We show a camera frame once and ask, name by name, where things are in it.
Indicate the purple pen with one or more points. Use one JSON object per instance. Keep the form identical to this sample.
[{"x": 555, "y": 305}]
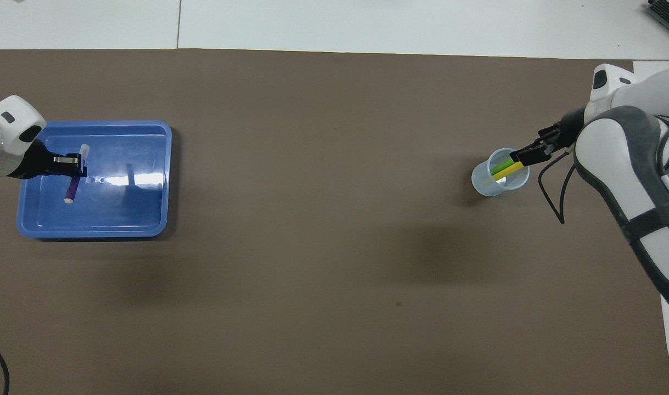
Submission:
[{"x": 71, "y": 189}]

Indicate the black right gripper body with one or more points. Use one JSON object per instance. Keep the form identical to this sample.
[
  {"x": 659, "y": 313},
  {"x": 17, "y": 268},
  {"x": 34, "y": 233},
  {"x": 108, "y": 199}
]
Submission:
[{"x": 570, "y": 127}]

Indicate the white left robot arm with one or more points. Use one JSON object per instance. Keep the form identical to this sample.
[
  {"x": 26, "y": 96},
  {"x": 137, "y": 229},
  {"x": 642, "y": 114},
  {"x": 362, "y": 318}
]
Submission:
[{"x": 10, "y": 120}]

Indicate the clear plastic cup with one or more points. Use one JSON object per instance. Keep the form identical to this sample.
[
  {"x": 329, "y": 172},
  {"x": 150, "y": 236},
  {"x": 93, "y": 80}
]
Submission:
[{"x": 485, "y": 185}]

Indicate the brown table mat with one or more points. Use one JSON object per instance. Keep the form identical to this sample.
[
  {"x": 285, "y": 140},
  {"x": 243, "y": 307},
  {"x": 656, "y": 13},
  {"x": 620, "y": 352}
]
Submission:
[{"x": 334, "y": 247}]

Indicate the blue plastic tray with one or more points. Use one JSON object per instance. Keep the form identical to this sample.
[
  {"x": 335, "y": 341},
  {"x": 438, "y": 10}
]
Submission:
[{"x": 120, "y": 208}]

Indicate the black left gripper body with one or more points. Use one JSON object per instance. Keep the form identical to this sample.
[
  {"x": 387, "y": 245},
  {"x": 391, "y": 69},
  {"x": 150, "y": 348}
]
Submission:
[{"x": 35, "y": 164}]

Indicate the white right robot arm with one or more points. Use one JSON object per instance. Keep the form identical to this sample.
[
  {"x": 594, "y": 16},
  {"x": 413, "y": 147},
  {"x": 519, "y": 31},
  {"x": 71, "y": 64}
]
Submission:
[{"x": 630, "y": 164}]

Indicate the green pen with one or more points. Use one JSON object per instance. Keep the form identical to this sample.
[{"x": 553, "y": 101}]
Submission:
[{"x": 500, "y": 167}]

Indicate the yellow pen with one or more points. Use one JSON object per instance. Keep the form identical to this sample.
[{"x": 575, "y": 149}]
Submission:
[{"x": 504, "y": 174}]

